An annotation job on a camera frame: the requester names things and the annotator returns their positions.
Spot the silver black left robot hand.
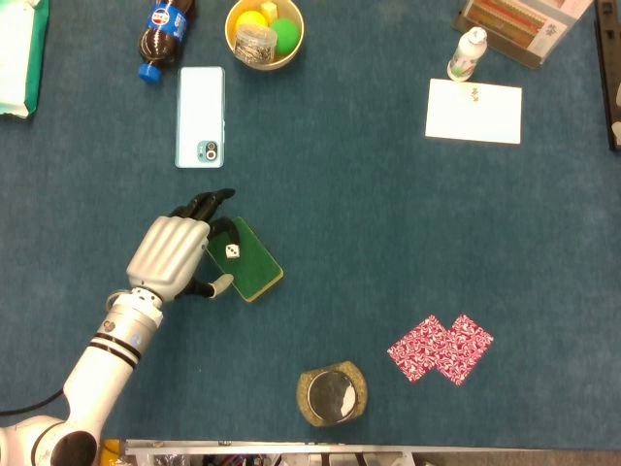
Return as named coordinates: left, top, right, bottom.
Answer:
left=125, top=187, right=240, bottom=301

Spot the light blue smartphone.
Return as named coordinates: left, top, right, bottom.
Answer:
left=174, top=66, right=226, bottom=170

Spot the yellow part under table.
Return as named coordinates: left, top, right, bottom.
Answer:
left=99, top=439, right=122, bottom=466

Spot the olive round ashtray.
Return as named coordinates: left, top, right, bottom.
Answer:
left=296, top=359, right=369, bottom=429

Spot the cola bottle blue cap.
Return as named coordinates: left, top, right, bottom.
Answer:
left=138, top=0, right=198, bottom=84

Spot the clear jar of clips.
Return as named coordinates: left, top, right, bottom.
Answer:
left=234, top=22, right=278, bottom=64

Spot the beige round bowl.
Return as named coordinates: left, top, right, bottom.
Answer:
left=224, top=0, right=306, bottom=72

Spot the green ball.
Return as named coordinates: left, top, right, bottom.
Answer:
left=269, top=17, right=299, bottom=55

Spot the yellow ball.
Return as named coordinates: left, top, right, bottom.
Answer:
left=235, top=10, right=270, bottom=33

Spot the green white tissue pack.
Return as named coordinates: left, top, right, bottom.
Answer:
left=0, top=0, right=50, bottom=119

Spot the red white patterned card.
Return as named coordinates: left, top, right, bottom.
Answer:
left=433, top=313, right=495, bottom=387
left=387, top=314, right=455, bottom=384

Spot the small white drink bottle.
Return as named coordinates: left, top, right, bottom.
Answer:
left=446, top=26, right=488, bottom=83

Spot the colourful striped box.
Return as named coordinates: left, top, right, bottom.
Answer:
left=452, top=0, right=596, bottom=70

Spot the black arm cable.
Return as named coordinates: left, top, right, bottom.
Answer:
left=0, top=388, right=67, bottom=417

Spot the metal frame rail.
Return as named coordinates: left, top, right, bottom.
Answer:
left=124, top=439, right=621, bottom=466

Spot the black rail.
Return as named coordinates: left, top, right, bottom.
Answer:
left=594, top=0, right=621, bottom=151

